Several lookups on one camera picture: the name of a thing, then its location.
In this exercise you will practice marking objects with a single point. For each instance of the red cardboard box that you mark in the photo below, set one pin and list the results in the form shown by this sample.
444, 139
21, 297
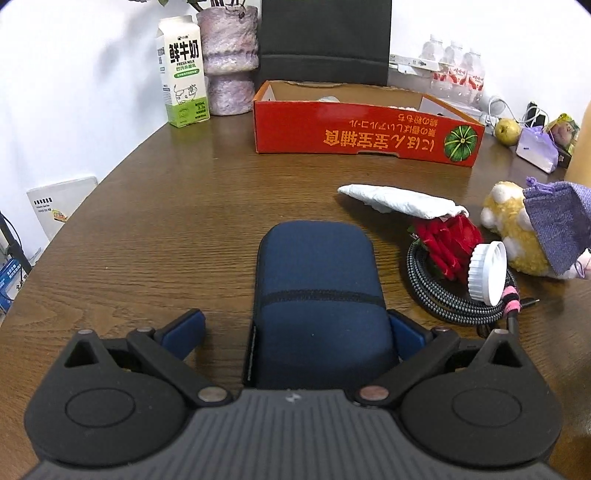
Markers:
325, 118

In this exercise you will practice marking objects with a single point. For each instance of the yellow white plush toy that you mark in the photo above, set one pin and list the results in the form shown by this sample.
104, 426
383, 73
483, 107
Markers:
504, 213

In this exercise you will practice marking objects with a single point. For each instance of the white cloth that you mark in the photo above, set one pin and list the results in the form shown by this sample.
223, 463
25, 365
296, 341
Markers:
387, 199

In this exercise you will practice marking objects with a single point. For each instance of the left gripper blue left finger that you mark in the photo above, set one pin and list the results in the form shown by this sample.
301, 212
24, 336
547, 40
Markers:
181, 336

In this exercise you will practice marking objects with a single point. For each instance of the water bottle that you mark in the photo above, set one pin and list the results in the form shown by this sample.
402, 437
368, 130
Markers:
451, 74
433, 52
472, 63

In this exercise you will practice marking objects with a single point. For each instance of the water bottle right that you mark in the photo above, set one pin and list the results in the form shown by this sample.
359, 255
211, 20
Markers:
472, 63

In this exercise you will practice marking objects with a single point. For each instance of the blue white package on floor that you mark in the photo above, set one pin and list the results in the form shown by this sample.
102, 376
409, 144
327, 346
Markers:
10, 283

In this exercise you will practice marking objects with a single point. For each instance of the purple fluffy pouch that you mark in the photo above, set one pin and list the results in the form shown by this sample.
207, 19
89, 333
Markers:
559, 213

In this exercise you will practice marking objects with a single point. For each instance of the dried pink roses bouquet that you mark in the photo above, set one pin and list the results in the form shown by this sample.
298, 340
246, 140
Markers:
200, 5

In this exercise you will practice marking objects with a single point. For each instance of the flat white red box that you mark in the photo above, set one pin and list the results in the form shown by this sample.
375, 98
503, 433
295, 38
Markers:
410, 65

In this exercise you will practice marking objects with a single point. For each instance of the black light stand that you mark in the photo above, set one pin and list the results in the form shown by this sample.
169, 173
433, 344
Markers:
14, 244

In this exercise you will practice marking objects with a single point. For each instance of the purple gift bag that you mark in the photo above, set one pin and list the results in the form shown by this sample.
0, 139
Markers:
536, 147

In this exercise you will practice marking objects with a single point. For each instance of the water bottle middle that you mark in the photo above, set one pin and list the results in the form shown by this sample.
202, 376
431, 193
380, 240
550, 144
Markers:
451, 74

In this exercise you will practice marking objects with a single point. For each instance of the red fabric rose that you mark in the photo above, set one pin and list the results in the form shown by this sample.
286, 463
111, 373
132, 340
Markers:
450, 244

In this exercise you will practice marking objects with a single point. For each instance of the colourful snack packet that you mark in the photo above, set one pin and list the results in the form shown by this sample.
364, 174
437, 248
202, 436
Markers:
564, 133

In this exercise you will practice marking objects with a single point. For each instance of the white round device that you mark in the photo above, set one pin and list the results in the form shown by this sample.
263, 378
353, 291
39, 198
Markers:
493, 108

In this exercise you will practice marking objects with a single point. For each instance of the white green milk carton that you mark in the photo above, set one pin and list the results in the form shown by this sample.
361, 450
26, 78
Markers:
181, 70

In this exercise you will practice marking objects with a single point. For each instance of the navy blue fabric case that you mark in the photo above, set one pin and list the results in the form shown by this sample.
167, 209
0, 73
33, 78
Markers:
319, 318

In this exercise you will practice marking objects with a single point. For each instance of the black paper shopping bag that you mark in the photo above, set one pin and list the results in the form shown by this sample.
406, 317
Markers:
325, 41

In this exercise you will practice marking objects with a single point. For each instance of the cream yellow thermos bottle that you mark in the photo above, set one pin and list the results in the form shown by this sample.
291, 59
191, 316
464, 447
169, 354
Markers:
579, 169

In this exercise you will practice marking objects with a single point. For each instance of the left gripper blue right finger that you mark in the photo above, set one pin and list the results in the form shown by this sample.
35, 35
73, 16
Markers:
409, 336

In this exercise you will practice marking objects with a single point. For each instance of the yellow green pear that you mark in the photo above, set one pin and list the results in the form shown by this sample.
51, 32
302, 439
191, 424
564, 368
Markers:
508, 131

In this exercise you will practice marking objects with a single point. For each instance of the water bottle left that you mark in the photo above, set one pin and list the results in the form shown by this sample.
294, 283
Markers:
433, 52

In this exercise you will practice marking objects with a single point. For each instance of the pink textured vase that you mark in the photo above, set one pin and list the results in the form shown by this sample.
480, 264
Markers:
231, 53

